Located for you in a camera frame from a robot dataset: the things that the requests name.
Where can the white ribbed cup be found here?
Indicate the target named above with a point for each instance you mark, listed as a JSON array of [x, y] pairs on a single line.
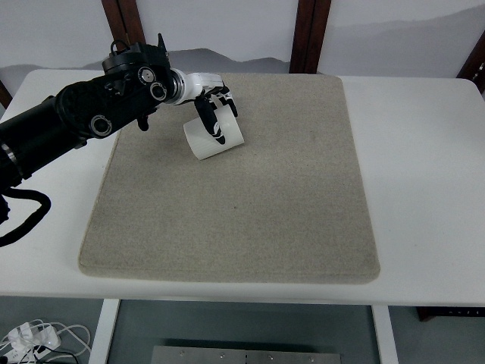
[[201, 142]]

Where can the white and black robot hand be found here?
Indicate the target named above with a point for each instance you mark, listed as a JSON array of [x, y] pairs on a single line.
[[193, 85]]

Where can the white power strip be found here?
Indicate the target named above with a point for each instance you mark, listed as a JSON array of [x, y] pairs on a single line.
[[34, 337]]

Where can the beige grey fabric mat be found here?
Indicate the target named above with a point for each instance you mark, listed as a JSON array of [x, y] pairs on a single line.
[[235, 212]]

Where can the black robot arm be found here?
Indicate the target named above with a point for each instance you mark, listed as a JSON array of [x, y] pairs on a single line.
[[87, 106]]

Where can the white table leg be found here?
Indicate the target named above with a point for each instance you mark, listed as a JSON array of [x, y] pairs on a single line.
[[384, 337], [104, 333]]

